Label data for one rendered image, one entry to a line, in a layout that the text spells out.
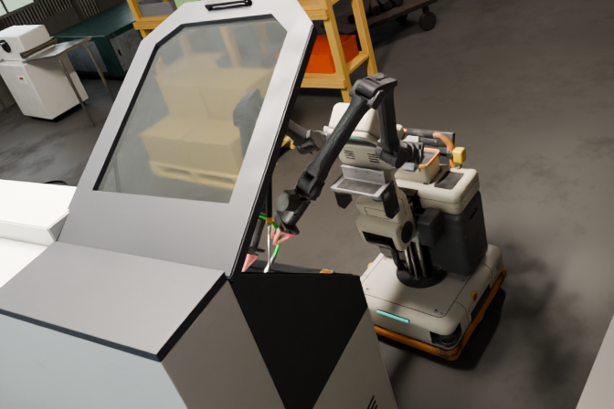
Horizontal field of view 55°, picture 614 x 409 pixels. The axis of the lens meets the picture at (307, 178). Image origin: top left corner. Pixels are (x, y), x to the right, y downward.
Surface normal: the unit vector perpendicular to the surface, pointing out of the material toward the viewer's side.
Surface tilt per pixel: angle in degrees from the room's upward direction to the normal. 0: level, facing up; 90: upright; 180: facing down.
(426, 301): 0
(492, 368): 0
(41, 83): 90
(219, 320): 90
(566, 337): 0
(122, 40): 90
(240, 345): 90
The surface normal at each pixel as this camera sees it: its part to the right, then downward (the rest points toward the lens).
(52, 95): 0.77, 0.15
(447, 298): -0.26, -0.82
